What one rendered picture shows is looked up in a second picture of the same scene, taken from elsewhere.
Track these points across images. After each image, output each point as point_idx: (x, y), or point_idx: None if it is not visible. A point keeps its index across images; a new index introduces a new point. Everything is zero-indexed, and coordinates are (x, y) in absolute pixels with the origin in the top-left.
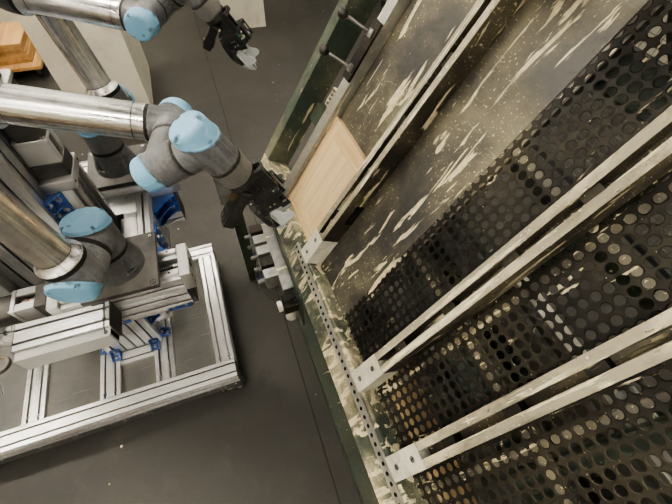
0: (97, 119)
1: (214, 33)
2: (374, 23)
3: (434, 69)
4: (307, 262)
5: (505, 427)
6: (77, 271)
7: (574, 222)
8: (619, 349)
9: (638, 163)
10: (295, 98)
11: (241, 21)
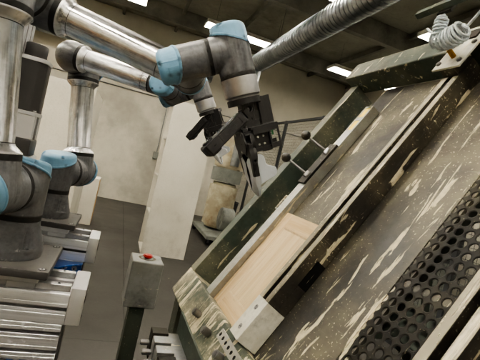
0: (138, 41)
1: (202, 123)
2: (330, 146)
3: (397, 136)
4: (238, 339)
5: None
6: (3, 161)
7: None
8: None
9: None
10: (241, 213)
11: (226, 122)
